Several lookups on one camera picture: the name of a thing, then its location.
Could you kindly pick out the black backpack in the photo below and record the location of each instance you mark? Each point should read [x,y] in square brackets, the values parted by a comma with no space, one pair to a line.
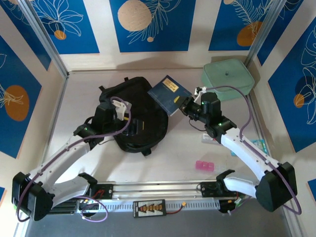
[148,133]

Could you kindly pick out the navy book with yellow label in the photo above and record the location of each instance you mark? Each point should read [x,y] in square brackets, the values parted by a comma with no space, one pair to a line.
[165,93]

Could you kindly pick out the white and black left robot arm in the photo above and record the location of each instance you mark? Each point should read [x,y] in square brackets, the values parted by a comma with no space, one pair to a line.
[64,160]

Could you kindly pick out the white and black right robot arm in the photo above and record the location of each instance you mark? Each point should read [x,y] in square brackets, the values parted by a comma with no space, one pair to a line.
[247,153]

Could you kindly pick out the mint green pencil case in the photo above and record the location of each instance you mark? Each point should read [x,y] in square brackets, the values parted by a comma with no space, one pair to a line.
[227,79]

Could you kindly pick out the pink plastic compartment box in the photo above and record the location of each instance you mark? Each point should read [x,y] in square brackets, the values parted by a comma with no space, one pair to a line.
[205,166]

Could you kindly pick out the light blue tissue packet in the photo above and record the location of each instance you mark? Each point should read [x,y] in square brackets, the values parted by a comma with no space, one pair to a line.
[258,144]

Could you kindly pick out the black charger board yellow ports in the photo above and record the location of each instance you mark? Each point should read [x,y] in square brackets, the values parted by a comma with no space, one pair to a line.
[149,208]

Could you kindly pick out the aluminium side rail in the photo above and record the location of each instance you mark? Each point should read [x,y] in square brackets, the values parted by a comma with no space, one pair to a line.
[256,123]

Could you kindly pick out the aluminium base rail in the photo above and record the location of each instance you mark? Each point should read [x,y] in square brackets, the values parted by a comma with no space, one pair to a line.
[160,188]

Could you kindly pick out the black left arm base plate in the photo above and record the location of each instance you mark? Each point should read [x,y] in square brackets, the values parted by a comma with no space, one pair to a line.
[106,190]

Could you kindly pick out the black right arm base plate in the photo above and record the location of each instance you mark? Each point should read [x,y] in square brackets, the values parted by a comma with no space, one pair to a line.
[207,189]

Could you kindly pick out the aluminium frame post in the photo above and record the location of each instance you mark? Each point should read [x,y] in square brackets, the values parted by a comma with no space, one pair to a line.
[44,37]
[266,32]

